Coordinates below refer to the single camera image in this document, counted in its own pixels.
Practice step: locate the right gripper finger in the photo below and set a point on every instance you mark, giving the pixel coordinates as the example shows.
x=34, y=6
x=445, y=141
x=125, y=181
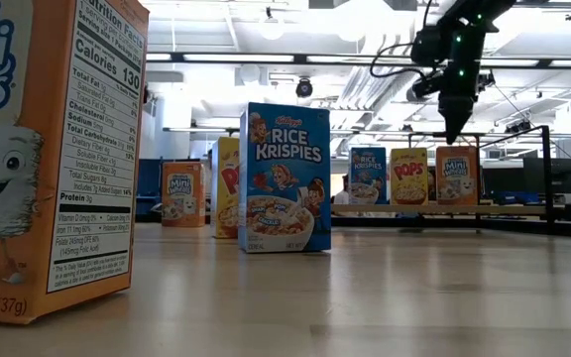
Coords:
x=464, y=106
x=449, y=114

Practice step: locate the orange Mini Wheats cereal box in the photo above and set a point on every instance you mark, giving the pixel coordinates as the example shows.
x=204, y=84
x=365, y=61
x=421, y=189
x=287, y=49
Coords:
x=42, y=149
x=183, y=198
x=456, y=173

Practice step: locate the yellow Corn Pops cereal box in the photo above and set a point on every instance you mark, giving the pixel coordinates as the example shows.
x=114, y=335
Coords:
x=225, y=198
x=409, y=173

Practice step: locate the blue Rice Krispies cereal box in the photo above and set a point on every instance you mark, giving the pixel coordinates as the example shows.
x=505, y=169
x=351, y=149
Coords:
x=368, y=168
x=285, y=149

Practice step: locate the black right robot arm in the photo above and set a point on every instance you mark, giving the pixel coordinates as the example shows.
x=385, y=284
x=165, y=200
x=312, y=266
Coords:
x=484, y=10

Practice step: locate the black spotlight cluster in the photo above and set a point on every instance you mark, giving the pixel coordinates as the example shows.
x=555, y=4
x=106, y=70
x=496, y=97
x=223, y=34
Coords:
x=486, y=79
x=518, y=127

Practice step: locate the black monitor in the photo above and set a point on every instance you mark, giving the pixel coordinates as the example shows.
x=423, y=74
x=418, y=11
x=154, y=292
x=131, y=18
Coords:
x=502, y=179
x=553, y=176

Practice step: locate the blue plastic container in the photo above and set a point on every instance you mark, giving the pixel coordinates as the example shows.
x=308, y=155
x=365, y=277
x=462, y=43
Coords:
x=513, y=198

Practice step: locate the person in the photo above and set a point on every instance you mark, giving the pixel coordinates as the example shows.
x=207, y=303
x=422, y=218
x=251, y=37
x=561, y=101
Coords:
x=341, y=197

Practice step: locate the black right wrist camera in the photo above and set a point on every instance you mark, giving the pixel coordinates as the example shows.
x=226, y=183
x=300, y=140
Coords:
x=424, y=85

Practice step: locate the black metal frame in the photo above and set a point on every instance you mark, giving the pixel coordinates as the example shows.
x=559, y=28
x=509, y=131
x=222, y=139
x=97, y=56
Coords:
x=149, y=218
x=545, y=188

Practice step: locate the round black ceiling camera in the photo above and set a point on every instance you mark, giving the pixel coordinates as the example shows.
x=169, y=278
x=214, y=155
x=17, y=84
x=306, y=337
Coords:
x=304, y=88

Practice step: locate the black ceiling light rail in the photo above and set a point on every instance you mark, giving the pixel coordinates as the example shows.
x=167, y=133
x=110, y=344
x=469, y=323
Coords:
x=300, y=58

